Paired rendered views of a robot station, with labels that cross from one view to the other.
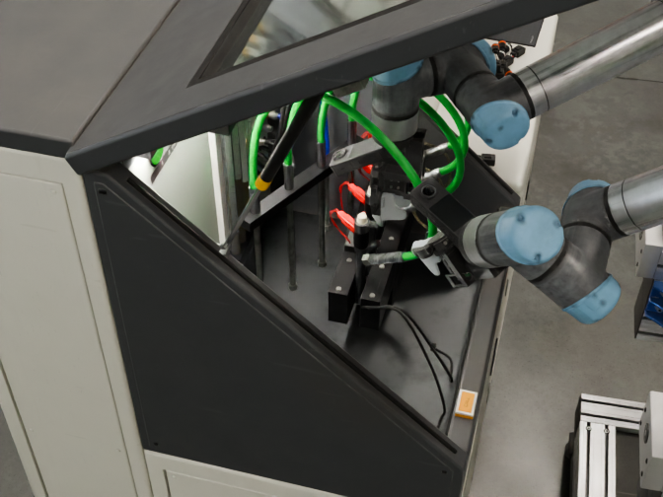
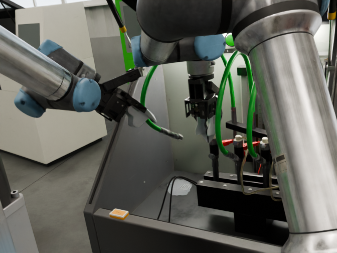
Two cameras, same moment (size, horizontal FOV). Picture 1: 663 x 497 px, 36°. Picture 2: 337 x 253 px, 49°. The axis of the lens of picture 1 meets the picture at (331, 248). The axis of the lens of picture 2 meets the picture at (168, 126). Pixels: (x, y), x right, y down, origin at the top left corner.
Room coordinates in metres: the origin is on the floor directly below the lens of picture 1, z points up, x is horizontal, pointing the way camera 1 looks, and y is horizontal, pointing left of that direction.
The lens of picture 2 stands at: (1.47, -1.11, 1.57)
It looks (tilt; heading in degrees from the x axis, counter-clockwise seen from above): 20 degrees down; 105
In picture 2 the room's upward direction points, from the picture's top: 7 degrees counter-clockwise
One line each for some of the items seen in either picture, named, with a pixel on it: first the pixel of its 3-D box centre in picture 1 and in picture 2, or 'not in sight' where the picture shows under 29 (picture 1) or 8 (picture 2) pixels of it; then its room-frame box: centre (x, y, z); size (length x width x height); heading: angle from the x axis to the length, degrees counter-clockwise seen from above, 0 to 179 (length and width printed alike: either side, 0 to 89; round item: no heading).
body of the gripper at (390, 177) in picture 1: (397, 159); (201, 95); (1.31, -0.11, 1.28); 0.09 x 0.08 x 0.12; 75
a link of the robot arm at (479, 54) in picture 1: (460, 72); (199, 43); (1.33, -0.20, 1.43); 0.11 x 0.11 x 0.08; 20
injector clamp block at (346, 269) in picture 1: (374, 262); (254, 205); (1.44, -0.09, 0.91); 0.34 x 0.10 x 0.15; 165
